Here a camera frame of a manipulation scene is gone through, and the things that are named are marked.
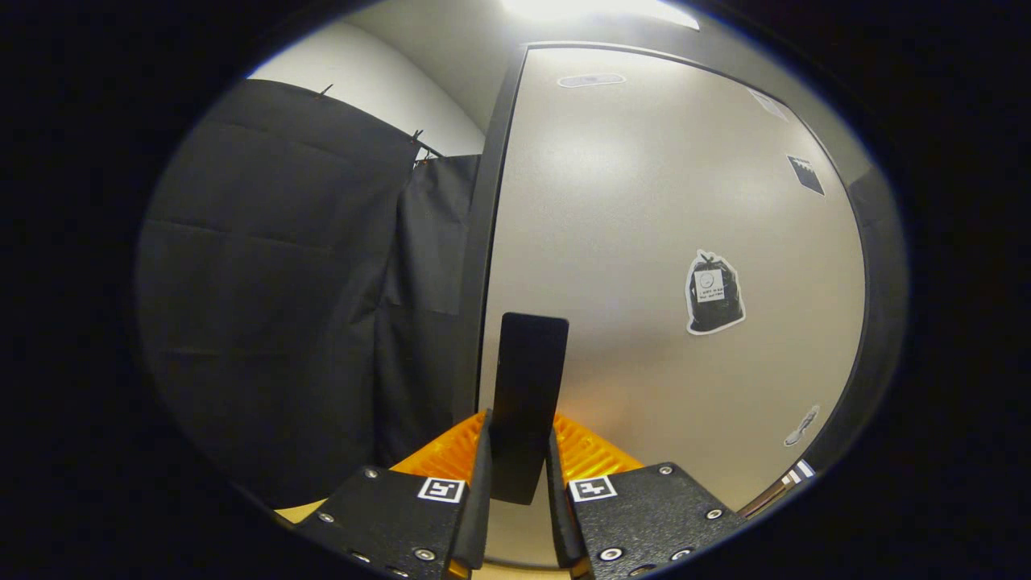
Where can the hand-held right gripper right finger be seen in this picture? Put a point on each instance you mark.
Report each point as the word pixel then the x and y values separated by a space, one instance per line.
pixel 562 524

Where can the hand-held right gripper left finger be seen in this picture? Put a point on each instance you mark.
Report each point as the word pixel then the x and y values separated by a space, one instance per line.
pixel 475 532

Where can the black backdrop cloth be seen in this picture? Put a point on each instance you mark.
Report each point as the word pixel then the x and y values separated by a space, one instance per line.
pixel 266 282

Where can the light grey cabinet door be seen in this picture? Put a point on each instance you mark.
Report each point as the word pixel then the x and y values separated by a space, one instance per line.
pixel 628 201

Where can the ceiling light panel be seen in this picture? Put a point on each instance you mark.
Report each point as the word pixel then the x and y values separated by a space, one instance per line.
pixel 596 8

